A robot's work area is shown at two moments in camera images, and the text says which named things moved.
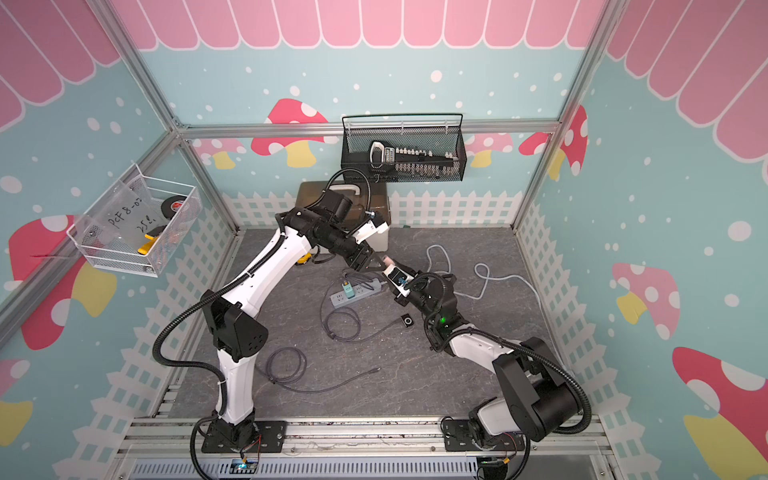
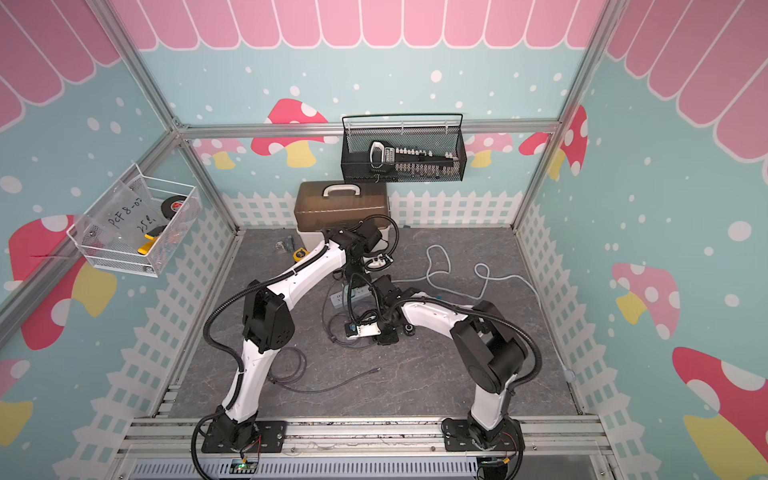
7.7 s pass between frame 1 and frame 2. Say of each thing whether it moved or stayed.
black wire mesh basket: stayed
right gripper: moved
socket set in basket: stayed
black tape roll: stayed
